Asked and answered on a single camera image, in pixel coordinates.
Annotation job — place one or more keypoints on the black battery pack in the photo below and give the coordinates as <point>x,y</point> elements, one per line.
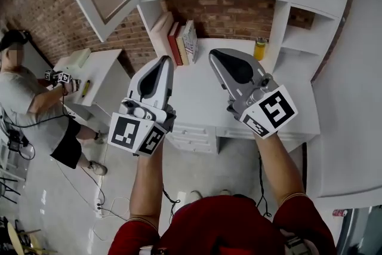
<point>15,141</point>

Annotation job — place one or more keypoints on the yellow drink bottle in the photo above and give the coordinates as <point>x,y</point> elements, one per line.
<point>259,50</point>

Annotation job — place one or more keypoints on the patterned cover book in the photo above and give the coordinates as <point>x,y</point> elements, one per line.
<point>190,38</point>

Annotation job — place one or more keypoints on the person's right forearm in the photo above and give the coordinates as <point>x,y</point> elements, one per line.
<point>277,167</point>

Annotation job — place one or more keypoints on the large pale pink book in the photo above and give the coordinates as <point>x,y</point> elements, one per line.
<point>159,36</point>

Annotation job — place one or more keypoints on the black metal stand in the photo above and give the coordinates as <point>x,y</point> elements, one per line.
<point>7,188</point>

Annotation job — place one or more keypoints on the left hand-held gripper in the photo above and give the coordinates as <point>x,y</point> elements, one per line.
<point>125,132</point>

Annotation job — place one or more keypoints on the grey board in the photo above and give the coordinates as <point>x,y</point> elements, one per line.
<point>35,56</point>

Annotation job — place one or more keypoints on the person's red shirt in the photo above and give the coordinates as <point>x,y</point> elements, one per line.
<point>224,224</point>

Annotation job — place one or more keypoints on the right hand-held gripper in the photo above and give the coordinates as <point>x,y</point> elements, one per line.
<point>277,110</point>

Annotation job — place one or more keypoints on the tan book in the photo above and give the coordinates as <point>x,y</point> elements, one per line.
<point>182,47</point>

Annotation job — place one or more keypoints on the red book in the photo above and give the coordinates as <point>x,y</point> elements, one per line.
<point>174,44</point>

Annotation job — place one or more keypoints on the white desk with drawers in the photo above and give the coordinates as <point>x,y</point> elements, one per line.
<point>206,92</point>

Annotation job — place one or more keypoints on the person's left forearm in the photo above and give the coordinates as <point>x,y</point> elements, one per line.
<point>146,188</point>

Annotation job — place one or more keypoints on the pale flat box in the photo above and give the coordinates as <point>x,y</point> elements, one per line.
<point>78,58</point>

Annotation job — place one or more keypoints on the small white side table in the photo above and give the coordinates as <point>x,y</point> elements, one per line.
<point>101,68</point>

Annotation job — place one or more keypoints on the yellow pen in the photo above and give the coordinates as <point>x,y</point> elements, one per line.
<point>86,88</point>

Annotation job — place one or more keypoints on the dark window frame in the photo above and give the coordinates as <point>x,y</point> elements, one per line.
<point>346,236</point>

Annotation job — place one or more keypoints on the person's left shoe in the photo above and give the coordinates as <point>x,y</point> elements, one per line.
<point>195,196</point>

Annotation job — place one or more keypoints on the wooden stool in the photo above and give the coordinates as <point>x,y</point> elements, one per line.
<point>13,236</point>

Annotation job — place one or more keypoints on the white power strip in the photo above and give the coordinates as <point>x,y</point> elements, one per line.
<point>98,208</point>

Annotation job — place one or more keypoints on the red drink can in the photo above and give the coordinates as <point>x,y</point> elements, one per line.
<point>339,212</point>

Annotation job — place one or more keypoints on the person's right shoe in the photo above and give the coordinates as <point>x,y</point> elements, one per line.
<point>225,192</point>

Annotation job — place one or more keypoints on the person's shoe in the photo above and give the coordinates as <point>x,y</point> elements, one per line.
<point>225,192</point>
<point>195,196</point>

